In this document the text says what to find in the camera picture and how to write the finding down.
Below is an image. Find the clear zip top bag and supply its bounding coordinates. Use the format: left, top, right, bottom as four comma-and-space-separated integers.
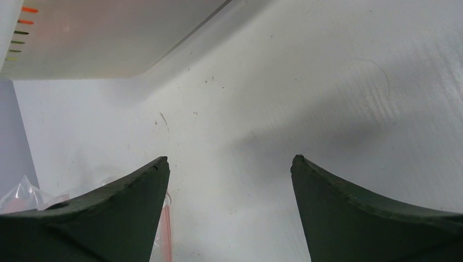
1, 176, 172, 261

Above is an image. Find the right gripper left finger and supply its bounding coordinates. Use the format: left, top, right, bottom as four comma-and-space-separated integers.
1, 156, 170, 261

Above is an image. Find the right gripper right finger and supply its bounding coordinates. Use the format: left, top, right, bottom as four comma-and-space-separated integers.
290, 155, 462, 261

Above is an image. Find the white plastic basket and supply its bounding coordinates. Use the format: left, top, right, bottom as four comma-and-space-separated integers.
1, 0, 227, 80

